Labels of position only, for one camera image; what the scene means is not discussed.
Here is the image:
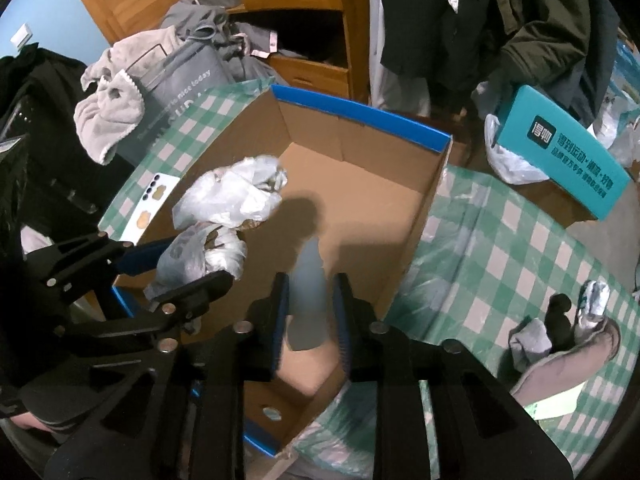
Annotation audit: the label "silver bagged bundle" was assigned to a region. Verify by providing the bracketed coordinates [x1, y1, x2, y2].
[575, 280, 611, 333]

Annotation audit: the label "grey bagged soft bundle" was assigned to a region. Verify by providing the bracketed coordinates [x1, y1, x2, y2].
[144, 224, 248, 301]

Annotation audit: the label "grey sock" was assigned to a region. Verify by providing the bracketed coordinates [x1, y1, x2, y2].
[509, 319, 553, 376]

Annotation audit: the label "grey hoodie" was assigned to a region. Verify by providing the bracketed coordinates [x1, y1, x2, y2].
[160, 0, 276, 86]

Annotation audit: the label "white garment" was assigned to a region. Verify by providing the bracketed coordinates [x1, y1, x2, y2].
[370, 0, 432, 117]

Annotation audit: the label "light green paper tag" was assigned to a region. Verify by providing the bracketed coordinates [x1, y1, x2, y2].
[531, 390, 582, 420]

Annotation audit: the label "green checked tablecloth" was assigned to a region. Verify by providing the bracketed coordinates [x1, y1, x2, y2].
[97, 80, 640, 480]

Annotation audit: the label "light blue cloth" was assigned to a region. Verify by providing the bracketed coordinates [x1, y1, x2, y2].
[287, 237, 334, 353]

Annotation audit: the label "blue-rimmed cardboard box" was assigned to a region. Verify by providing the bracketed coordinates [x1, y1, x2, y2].
[112, 85, 453, 457]

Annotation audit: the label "white bagged soft bundle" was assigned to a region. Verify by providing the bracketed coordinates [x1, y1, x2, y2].
[172, 156, 289, 233]

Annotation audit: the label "cardboard box with teal flap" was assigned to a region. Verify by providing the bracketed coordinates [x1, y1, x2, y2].
[485, 85, 631, 228]

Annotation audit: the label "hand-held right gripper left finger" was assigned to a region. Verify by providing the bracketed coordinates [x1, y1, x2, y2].
[45, 272, 292, 480]

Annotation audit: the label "olive hanging jacket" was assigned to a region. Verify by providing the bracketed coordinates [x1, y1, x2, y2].
[487, 0, 621, 128]

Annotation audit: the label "taupe slipper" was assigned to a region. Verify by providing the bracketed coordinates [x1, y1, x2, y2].
[510, 317, 622, 411]

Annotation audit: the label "grey printed tote bag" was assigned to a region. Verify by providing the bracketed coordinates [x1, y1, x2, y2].
[117, 37, 236, 166]

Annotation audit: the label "grey towel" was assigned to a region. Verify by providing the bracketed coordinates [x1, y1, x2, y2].
[74, 27, 173, 166]

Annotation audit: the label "clear plastic bags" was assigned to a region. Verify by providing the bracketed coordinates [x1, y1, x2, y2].
[597, 40, 640, 166]

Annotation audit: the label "black jacket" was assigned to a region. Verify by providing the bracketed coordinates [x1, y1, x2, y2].
[0, 42, 136, 261]

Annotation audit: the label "white flat card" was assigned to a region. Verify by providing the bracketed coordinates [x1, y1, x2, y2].
[121, 172, 181, 246]

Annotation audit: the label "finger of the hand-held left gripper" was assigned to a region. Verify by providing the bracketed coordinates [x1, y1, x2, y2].
[50, 271, 235, 356]
[22, 232, 177, 288]

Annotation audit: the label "white plastic bag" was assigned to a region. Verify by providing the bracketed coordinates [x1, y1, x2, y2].
[484, 112, 551, 185]

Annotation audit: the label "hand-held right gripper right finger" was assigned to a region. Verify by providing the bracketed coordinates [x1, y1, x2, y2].
[330, 272, 576, 480]

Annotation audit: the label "black hanging coat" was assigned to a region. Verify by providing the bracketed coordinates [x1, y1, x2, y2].
[380, 0, 506, 111]

